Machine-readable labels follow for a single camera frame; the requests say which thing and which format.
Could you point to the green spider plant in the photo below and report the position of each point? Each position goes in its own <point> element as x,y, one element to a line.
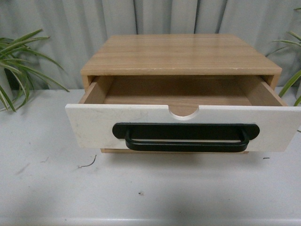
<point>21,69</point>

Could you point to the green plant on right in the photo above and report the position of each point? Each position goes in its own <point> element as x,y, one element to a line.
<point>288,43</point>

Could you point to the white front top drawer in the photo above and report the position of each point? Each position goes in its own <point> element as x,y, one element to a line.
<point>182,99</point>

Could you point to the wooden drawer cabinet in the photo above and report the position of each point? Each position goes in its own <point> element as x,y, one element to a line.
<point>182,55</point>

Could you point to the black drawer handle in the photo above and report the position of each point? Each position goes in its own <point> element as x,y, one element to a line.
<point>186,137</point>

